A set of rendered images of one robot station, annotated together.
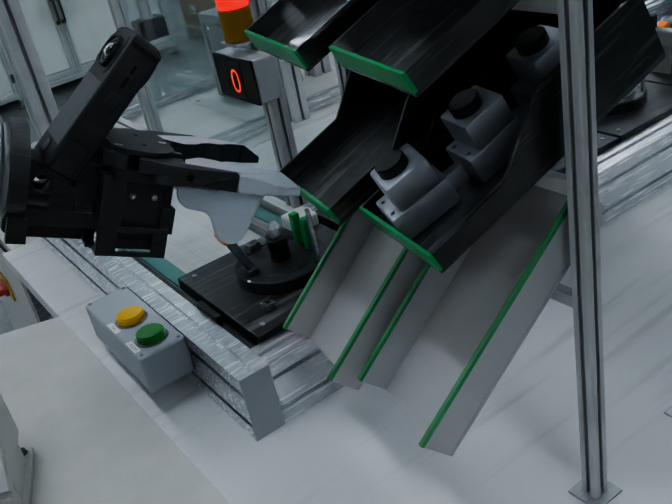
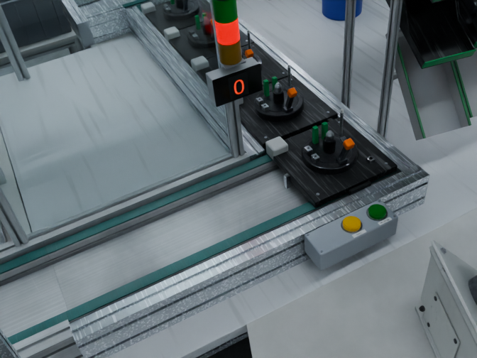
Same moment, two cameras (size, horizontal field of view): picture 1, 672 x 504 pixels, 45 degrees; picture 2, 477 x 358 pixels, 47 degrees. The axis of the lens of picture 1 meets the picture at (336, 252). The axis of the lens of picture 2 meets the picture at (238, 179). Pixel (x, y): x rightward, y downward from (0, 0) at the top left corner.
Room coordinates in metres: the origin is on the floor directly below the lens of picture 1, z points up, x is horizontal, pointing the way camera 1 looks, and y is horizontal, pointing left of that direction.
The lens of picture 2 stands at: (1.14, 1.14, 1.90)
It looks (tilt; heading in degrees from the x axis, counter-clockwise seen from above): 43 degrees down; 278
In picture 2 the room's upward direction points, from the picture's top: 7 degrees counter-clockwise
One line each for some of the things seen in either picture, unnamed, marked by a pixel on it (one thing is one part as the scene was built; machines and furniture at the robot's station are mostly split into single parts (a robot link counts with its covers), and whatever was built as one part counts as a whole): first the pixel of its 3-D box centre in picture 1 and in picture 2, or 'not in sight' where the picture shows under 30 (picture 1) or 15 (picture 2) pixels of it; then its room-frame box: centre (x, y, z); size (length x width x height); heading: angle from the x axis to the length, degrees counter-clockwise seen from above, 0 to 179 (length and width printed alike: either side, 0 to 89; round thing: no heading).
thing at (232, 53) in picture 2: (237, 23); (229, 50); (1.28, 0.08, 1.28); 0.05 x 0.05 x 0.05
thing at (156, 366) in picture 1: (137, 335); (351, 234); (1.02, 0.31, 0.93); 0.21 x 0.07 x 0.06; 31
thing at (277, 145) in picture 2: (301, 224); (277, 148); (1.19, 0.05, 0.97); 0.05 x 0.05 x 0.04; 31
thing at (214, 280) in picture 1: (285, 274); (329, 158); (1.06, 0.08, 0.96); 0.24 x 0.24 x 0.02; 31
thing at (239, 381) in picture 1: (129, 284); (265, 253); (1.22, 0.35, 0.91); 0.89 x 0.06 x 0.11; 31
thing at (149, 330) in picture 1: (151, 336); (377, 212); (0.96, 0.27, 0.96); 0.04 x 0.04 x 0.02
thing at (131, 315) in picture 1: (131, 318); (351, 224); (1.02, 0.31, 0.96); 0.04 x 0.04 x 0.02
